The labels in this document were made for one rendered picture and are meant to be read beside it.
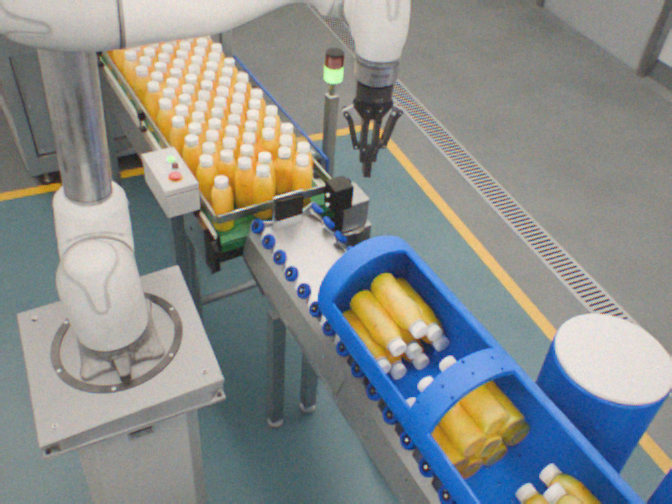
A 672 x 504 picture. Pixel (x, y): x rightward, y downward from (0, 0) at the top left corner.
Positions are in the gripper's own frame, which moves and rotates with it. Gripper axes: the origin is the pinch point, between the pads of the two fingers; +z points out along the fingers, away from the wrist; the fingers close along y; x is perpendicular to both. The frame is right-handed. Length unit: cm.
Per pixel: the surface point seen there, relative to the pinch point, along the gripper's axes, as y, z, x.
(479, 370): 18, 23, -41
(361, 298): -0.3, 33.9, -10.1
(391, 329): 5.2, 34.1, -20.3
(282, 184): -14, 50, 57
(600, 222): 162, 149, 139
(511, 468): 28, 50, -49
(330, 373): -7, 60, -12
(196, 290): -46, 107, 66
